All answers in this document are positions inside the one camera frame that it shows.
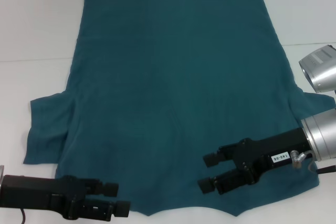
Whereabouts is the teal blue t-shirt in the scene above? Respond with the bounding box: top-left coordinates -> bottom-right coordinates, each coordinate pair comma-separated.
23,0 -> 336,216

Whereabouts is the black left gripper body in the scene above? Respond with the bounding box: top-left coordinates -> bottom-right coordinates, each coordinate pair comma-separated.
0,174 -> 90,221

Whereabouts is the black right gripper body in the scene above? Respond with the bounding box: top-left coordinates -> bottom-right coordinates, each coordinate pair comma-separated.
233,127 -> 313,187

